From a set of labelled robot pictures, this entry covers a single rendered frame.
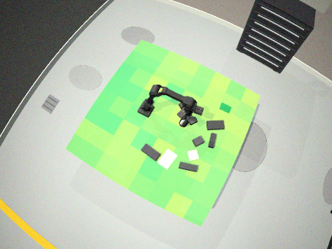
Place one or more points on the small green flat block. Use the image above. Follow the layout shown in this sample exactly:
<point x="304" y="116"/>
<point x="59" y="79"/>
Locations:
<point x="225" y="107"/>

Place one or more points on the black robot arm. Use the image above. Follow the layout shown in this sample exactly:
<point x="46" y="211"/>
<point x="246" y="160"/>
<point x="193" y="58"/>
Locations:
<point x="188" y="102"/>

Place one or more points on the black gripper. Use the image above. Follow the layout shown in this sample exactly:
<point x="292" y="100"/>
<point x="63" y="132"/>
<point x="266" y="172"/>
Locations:
<point x="192" y="119"/>

